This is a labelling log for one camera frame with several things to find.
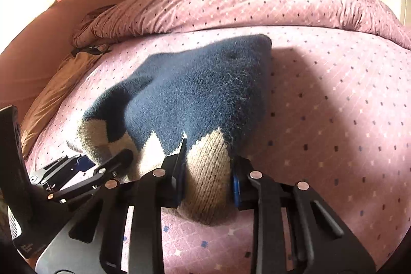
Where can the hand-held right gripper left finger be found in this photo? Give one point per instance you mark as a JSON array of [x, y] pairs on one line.
[[180, 166]]

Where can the purple dotted quilt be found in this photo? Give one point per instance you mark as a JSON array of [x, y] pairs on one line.
[[257, 1]]

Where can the tan wooden headboard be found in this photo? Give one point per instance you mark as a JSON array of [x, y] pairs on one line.
[[38, 52]]

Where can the brown cloth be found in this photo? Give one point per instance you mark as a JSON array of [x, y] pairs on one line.
[[54, 94]]

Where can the navy argyle knit sweater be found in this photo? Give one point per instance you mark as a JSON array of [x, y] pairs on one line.
[[199, 84]]

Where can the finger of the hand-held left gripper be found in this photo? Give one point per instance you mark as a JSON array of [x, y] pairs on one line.
[[112, 163], [84, 162]]

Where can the purple dotted bed sheet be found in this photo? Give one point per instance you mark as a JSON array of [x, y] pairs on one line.
[[337, 132]]

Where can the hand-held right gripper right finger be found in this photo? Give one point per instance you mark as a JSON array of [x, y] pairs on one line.
[[236, 192]]

